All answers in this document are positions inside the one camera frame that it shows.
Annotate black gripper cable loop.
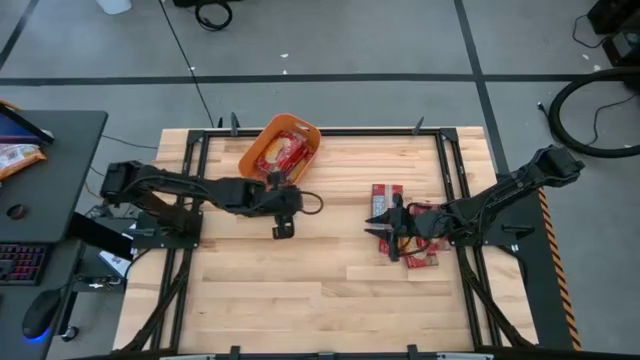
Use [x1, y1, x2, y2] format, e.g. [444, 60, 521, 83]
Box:
[298, 190, 325, 216]

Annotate black equipment boxes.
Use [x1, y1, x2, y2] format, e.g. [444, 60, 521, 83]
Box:
[587, 0, 640, 69]

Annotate black yellow hazard tape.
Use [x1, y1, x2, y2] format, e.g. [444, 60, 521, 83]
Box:
[537, 187, 584, 352]

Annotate large black hose hoop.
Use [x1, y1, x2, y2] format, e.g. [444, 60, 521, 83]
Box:
[548, 66, 640, 160]

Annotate laptop with dark screen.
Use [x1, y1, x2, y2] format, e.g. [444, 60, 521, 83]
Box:
[0, 99, 55, 147]

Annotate coiled black cable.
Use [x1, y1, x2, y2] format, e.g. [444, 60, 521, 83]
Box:
[193, 0, 234, 33]

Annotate white bucket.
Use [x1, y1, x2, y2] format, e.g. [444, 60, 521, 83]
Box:
[96, 0, 133, 16]

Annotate black computer mouse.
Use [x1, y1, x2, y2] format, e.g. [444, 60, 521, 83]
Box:
[21, 288, 64, 345]

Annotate black backlit keyboard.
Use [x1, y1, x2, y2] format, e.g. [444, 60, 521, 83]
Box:
[0, 242, 50, 287]

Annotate orange plastic basket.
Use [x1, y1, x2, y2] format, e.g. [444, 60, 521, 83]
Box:
[237, 113, 322, 187]

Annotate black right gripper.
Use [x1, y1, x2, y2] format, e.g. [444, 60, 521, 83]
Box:
[364, 192, 446, 262]

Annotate black metal table frame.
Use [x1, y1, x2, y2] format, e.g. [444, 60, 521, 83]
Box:
[114, 127, 541, 360]

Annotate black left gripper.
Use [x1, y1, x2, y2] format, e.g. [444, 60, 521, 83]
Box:
[262, 171, 305, 241]

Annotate black desk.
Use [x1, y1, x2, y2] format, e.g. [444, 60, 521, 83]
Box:
[0, 109, 109, 360]

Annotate long black floor cable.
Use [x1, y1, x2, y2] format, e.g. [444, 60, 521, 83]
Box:
[158, 0, 217, 129]

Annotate orange snack bag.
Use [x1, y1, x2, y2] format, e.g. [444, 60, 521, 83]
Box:
[0, 143, 48, 181]

